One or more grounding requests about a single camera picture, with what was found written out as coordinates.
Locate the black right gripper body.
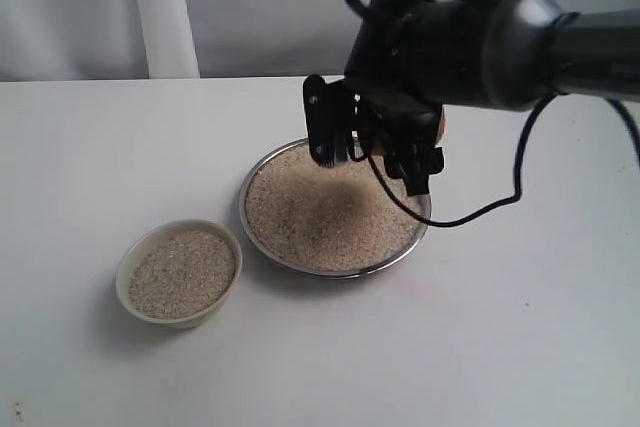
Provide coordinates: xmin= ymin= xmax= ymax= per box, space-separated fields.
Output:
xmin=344 ymin=0 xmax=500 ymax=147

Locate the brown wooden cup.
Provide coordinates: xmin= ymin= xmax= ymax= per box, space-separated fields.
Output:
xmin=370 ymin=107 xmax=446 ymax=156

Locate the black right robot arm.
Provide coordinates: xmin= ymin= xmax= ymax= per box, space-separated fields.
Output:
xmin=303 ymin=0 xmax=639 ymax=185

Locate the round steel rice tray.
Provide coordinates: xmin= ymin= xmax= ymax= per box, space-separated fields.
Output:
xmin=239 ymin=139 xmax=431 ymax=279

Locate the white ceramic rice bowl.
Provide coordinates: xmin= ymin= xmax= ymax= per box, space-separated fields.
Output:
xmin=114 ymin=220 xmax=243 ymax=329

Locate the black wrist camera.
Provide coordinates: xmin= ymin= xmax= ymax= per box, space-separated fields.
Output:
xmin=399 ymin=143 xmax=445 ymax=197

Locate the black camera cable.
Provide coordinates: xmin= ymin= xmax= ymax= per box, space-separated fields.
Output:
xmin=343 ymin=0 xmax=640 ymax=228

